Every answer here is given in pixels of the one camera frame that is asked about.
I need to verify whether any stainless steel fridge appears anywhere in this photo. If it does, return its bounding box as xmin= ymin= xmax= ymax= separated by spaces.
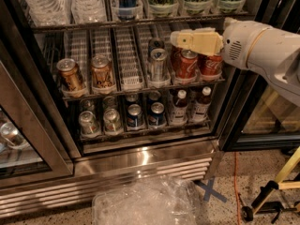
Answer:
xmin=1 ymin=0 xmax=244 ymax=217

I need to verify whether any left clear water bottle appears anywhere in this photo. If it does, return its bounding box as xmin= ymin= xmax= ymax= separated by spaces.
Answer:
xmin=25 ymin=0 xmax=67 ymax=26

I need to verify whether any front left blue pepsi can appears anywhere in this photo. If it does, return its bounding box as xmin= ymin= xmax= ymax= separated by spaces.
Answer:
xmin=127 ymin=104 xmax=143 ymax=128

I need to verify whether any silver can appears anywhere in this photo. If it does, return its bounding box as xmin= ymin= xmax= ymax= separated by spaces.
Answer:
xmin=79 ymin=111 xmax=99 ymax=135
xmin=102 ymin=96 xmax=118 ymax=110
xmin=104 ymin=109 xmax=121 ymax=132
xmin=148 ymin=37 xmax=165 ymax=53
xmin=149 ymin=48 xmax=168 ymax=82
xmin=80 ymin=99 xmax=96 ymax=113

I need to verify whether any right brown drink bottle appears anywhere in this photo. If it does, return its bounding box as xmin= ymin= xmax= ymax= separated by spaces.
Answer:
xmin=191 ymin=86 xmax=211 ymax=122

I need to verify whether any clear plastic bin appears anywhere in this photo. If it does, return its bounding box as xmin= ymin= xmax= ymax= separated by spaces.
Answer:
xmin=92 ymin=176 xmax=200 ymax=225

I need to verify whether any rear left red cola can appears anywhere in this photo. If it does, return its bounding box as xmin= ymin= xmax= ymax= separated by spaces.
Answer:
xmin=171 ymin=46 xmax=181 ymax=70

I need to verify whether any front left silver bottom can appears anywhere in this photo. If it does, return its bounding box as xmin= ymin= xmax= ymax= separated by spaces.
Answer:
xmin=79 ymin=111 xmax=99 ymax=135

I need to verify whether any left gold can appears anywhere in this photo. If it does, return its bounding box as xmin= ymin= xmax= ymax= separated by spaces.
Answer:
xmin=56 ymin=58 xmax=84 ymax=92

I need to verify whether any blue tape cross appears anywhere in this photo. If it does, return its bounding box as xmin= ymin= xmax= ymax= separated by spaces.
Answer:
xmin=195 ymin=178 xmax=227 ymax=203

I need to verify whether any clear water bottle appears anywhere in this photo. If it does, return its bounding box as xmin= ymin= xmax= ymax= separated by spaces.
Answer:
xmin=25 ymin=0 xmax=67 ymax=26
xmin=71 ymin=0 xmax=106 ymax=24

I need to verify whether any rear left blue can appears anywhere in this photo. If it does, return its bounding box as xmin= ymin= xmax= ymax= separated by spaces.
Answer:
xmin=125 ymin=94 xmax=140 ymax=106

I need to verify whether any blue pepsi can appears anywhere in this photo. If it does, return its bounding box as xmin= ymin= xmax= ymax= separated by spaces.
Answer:
xmin=148 ymin=102 xmax=164 ymax=126
xmin=127 ymin=104 xmax=143 ymax=128

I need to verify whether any rear right blue can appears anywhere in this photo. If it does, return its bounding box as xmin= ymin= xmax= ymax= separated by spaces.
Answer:
xmin=147 ymin=91 xmax=161 ymax=105

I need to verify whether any blue red can top shelf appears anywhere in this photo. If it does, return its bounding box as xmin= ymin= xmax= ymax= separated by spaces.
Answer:
xmin=117 ymin=0 xmax=137 ymax=21

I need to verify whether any brown drink bottle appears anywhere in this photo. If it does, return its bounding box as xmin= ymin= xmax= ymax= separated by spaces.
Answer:
xmin=171 ymin=90 xmax=188 ymax=124
xmin=191 ymin=86 xmax=211 ymax=122

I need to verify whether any orange cable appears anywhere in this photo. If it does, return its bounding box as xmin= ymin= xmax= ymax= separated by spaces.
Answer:
xmin=233 ymin=151 xmax=242 ymax=225

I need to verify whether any front right red cola can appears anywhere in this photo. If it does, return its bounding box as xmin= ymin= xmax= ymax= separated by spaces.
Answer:
xmin=200 ymin=54 xmax=223 ymax=75

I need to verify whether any front right blue pepsi can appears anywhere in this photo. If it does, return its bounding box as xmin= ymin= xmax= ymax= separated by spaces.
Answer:
xmin=148 ymin=102 xmax=164 ymax=126

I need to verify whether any open fridge door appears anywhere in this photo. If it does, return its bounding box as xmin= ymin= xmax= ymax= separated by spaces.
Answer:
xmin=0 ymin=43 xmax=74 ymax=189

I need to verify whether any right glass fridge door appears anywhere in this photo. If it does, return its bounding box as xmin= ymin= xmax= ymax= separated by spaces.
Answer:
xmin=223 ymin=0 xmax=300 ymax=151

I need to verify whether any rear left silver bottom can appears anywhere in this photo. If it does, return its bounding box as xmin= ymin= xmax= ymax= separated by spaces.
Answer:
xmin=80 ymin=99 xmax=96 ymax=113

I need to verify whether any left brown drink bottle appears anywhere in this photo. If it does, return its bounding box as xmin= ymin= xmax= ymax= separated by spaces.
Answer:
xmin=171 ymin=90 xmax=188 ymax=124

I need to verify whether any front left red cola can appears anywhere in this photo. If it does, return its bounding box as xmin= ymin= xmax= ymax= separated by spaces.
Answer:
xmin=175 ymin=50 xmax=198 ymax=79

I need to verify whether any gold can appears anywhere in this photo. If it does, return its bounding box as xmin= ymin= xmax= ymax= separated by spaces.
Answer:
xmin=91 ymin=54 xmax=114 ymax=89
xmin=56 ymin=58 xmax=84 ymax=92

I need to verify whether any red cola can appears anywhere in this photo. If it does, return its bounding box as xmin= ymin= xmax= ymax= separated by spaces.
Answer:
xmin=171 ymin=46 xmax=181 ymax=70
xmin=200 ymin=54 xmax=223 ymax=75
xmin=175 ymin=50 xmax=198 ymax=79

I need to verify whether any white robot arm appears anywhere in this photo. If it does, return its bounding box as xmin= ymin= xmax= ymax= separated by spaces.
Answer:
xmin=170 ymin=17 xmax=300 ymax=106

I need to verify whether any yellow black stand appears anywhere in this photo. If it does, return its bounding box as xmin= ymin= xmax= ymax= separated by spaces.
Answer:
xmin=241 ymin=147 xmax=300 ymax=224

